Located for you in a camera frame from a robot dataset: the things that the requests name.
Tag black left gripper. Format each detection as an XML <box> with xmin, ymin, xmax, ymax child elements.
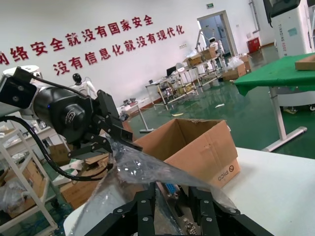
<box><xmin>33</xmin><ymin>86</ymin><xmax>144</xmax><ymax>161</ymax></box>

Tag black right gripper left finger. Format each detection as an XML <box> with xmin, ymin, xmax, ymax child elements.
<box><xmin>98</xmin><ymin>181</ymin><xmax>157</xmax><ymax>236</ymax></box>

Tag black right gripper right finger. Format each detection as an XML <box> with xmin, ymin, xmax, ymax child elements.
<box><xmin>190</xmin><ymin>186</ymin><xmax>274</xmax><ymax>236</ymax></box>

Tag graphics card with blue port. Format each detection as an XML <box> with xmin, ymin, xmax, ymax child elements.
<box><xmin>156</xmin><ymin>181</ymin><xmax>197</xmax><ymax>236</ymax></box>

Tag silver antistatic bag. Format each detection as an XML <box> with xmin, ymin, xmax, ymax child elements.
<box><xmin>68</xmin><ymin>136</ymin><xmax>241</xmax><ymax>236</ymax></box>

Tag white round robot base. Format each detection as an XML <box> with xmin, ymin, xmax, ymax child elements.
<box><xmin>272</xmin><ymin>86</ymin><xmax>315</xmax><ymax>113</ymax></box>

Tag open brown cardboard box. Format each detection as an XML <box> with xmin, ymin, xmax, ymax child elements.
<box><xmin>132</xmin><ymin>118</ymin><xmax>241</xmax><ymax>190</ymax></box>

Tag cardboard box with plastic wrap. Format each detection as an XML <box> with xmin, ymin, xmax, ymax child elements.
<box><xmin>222</xmin><ymin>56</ymin><xmax>248</xmax><ymax>82</ymax></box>

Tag red cabinet box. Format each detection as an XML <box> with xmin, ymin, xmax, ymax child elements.
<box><xmin>247</xmin><ymin>37</ymin><xmax>261</xmax><ymax>53</ymax></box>

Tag white T-shaped stand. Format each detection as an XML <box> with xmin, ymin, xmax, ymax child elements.
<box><xmin>137</xmin><ymin>105</ymin><xmax>155</xmax><ymax>134</ymax></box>

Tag white humanoid robot black head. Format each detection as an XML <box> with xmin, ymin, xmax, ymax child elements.
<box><xmin>69</xmin><ymin>73</ymin><xmax>97</xmax><ymax>99</ymax></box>

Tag white table leg with foot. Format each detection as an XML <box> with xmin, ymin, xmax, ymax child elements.
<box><xmin>261</xmin><ymin>86</ymin><xmax>308</xmax><ymax>152</ymax></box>

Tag small white humanoid robot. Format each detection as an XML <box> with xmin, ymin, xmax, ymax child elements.
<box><xmin>207</xmin><ymin>36</ymin><xmax>225</xmax><ymax>57</ymax></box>

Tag green tablecloth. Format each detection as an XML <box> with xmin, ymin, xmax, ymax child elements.
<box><xmin>233</xmin><ymin>52</ymin><xmax>315</xmax><ymax>97</ymax></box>

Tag flat opened cardboard carton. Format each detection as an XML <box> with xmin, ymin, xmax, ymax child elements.
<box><xmin>294</xmin><ymin>54</ymin><xmax>315</xmax><ymax>72</ymax></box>

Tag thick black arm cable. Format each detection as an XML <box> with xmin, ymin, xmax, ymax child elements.
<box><xmin>0</xmin><ymin>115</ymin><xmax>110</xmax><ymax>182</ymax></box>

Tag thin black loop cable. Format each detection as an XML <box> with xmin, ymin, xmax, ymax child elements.
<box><xmin>31</xmin><ymin>75</ymin><xmax>88</xmax><ymax>98</ymax></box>

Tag white tube workbench frame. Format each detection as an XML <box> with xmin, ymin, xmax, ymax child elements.
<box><xmin>145</xmin><ymin>66</ymin><xmax>205</xmax><ymax>111</ymax></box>

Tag white storage shelf frame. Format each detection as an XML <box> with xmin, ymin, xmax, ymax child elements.
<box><xmin>0</xmin><ymin>120</ymin><xmax>58</xmax><ymax>232</ymax></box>

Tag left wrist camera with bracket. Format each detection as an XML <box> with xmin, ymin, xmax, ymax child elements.
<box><xmin>0</xmin><ymin>65</ymin><xmax>38</xmax><ymax>116</ymax></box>

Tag white pedestal robot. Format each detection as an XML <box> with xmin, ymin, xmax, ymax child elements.
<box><xmin>262</xmin><ymin>0</ymin><xmax>315</xmax><ymax>59</ymax></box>

